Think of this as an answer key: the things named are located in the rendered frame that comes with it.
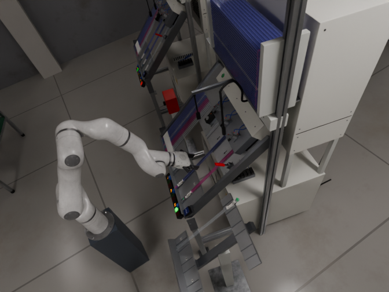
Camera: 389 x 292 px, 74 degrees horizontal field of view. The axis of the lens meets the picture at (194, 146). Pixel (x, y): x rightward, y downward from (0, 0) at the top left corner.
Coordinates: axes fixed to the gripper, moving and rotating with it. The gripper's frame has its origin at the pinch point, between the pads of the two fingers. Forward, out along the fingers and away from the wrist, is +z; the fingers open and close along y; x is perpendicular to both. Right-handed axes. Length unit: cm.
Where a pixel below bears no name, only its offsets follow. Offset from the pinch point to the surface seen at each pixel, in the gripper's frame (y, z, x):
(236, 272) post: -45, 60, 71
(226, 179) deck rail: -20.9, 7.5, -10.6
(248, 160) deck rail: -20.9, 10.6, -26.7
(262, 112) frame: -22, -5, -56
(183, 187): -3.3, 1.4, 21.2
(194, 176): -4.1, 3.5, 9.1
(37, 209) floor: 73, -73, 170
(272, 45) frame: -22, -21, -80
